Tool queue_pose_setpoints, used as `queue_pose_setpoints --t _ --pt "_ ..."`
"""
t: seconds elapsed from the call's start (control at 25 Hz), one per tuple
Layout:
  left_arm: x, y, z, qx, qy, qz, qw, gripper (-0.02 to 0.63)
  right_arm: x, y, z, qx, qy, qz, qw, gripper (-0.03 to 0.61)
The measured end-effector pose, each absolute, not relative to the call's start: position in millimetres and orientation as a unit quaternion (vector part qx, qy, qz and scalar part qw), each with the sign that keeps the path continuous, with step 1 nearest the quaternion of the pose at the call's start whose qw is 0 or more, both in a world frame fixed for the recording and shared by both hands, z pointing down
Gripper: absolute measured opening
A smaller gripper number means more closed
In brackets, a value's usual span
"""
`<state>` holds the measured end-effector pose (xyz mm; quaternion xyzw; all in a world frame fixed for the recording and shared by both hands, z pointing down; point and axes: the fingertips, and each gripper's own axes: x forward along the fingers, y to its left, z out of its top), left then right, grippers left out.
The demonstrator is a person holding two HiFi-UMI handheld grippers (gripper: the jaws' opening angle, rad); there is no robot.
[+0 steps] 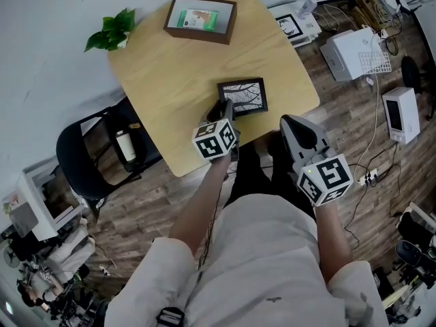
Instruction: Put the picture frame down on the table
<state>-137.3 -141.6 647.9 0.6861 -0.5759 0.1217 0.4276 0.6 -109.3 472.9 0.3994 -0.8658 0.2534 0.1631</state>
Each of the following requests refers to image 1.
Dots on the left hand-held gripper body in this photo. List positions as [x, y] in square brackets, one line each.
[214, 140]

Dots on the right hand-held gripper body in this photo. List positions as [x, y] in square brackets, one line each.
[323, 179]

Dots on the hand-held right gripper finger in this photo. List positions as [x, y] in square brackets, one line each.
[311, 133]
[289, 138]

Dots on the black picture frame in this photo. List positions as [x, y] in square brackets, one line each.
[246, 95]

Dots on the person's left forearm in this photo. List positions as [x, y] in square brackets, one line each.
[201, 203]

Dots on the person's right forearm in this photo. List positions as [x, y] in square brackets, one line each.
[332, 237]

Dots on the white power strip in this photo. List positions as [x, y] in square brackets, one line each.
[366, 177]

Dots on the person's black trousers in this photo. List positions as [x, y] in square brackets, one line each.
[252, 172]

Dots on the wooden table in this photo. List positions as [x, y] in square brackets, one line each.
[177, 70]

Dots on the white printer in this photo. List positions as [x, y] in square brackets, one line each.
[351, 54]

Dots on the white bottle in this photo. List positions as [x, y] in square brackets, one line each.
[125, 146]

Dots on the brown wooden shadow box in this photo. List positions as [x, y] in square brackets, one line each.
[201, 19]

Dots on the white microwave oven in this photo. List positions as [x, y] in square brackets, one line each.
[402, 114]

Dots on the white framed black drawing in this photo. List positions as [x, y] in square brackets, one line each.
[289, 26]

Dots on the person's white shirt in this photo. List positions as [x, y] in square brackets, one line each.
[259, 264]

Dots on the black round stool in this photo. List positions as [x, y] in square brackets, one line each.
[411, 73]

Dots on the clear spray bottle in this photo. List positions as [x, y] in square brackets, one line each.
[306, 7]

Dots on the green potted plant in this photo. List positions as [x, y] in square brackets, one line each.
[114, 31]

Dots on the black chair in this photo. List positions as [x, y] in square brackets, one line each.
[73, 155]

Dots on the white open cabinet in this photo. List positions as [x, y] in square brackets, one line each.
[41, 203]

